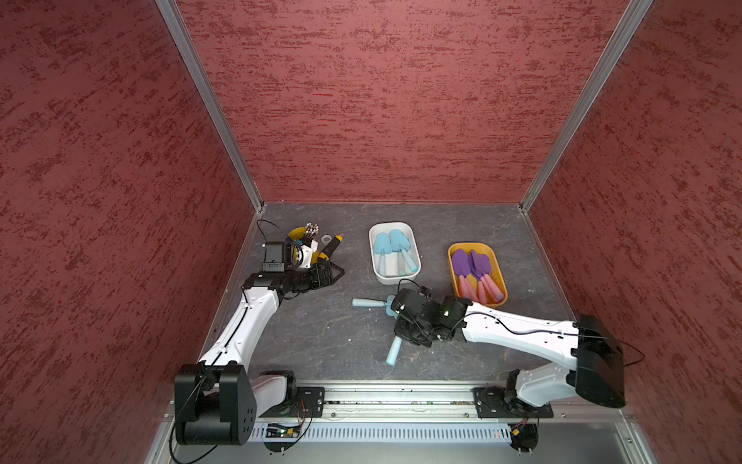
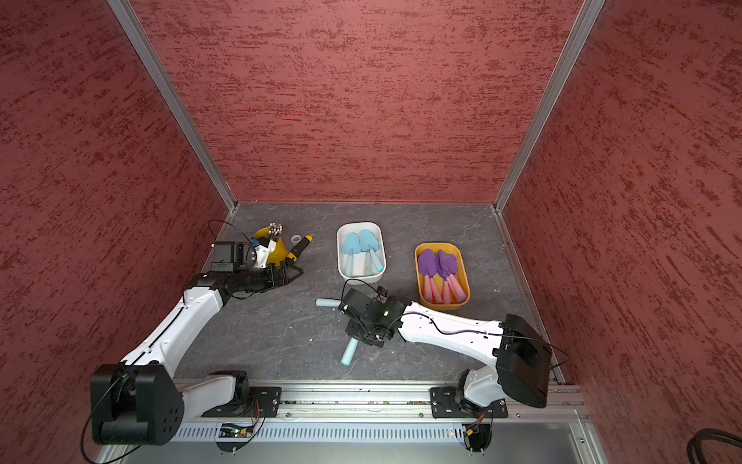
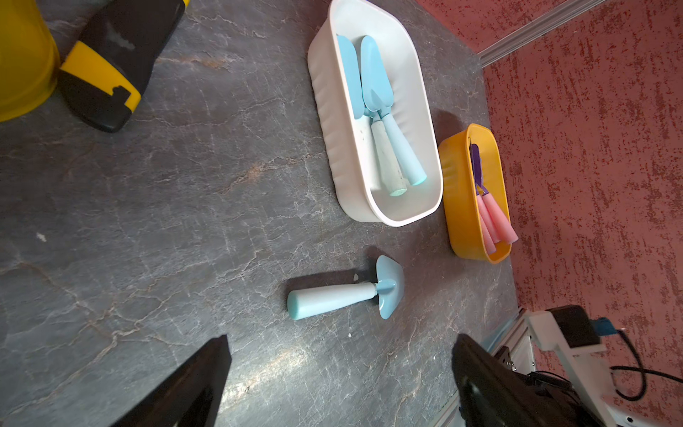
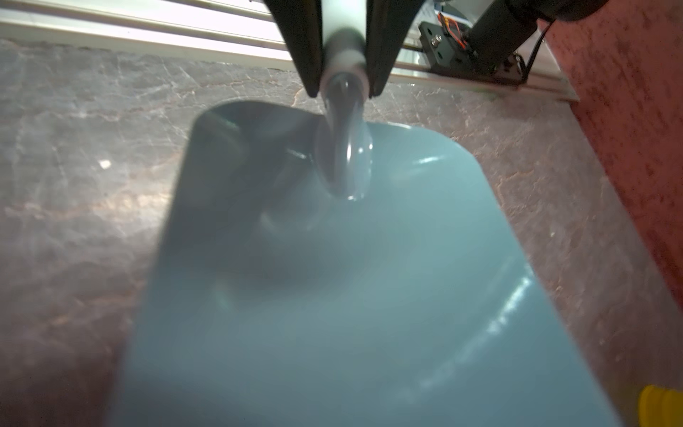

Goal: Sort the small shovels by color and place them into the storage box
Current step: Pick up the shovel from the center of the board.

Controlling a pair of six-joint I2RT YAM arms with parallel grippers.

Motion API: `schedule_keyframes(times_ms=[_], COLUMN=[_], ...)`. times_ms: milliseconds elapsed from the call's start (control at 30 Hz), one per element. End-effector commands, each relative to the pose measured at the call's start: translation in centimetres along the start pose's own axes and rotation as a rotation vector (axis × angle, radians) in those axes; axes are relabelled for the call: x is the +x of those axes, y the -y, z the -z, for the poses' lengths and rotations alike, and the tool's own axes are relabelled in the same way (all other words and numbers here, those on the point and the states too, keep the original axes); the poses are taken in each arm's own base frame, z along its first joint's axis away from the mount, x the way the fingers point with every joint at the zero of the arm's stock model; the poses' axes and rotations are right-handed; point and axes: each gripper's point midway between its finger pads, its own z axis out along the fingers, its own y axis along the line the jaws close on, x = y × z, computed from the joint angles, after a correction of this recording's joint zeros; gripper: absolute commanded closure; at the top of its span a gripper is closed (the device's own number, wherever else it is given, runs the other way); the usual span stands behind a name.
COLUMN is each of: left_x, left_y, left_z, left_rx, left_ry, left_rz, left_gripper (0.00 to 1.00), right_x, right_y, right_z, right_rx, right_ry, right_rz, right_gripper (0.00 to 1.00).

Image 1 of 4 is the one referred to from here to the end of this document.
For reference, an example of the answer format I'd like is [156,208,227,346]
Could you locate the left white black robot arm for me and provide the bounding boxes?
[171,260,345,446]

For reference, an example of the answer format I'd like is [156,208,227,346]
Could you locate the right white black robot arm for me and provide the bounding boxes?
[390,289,626,414]

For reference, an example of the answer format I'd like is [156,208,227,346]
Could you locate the aluminium front rail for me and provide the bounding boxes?
[164,379,636,423]

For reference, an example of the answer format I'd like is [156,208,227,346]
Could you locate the yellow storage box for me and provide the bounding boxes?
[448,243,508,309]

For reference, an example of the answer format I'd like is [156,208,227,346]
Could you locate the white storage box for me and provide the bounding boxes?
[368,222,421,285]

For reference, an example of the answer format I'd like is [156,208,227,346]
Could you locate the yellow cup with pens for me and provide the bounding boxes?
[289,222,319,247]

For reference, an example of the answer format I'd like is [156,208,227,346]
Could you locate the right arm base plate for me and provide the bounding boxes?
[473,386,554,421]

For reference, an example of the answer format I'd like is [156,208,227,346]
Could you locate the light blue shovel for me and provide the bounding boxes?
[386,336,403,367]
[388,229,419,276]
[373,232,391,278]
[352,295,397,318]
[395,251,407,276]

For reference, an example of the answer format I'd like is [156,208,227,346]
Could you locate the light blue shovel back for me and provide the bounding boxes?
[395,251,407,276]

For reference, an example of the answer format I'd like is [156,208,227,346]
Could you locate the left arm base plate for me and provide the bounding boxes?
[277,386,326,419]

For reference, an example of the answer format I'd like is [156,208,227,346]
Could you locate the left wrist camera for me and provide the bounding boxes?
[262,239,318,273]

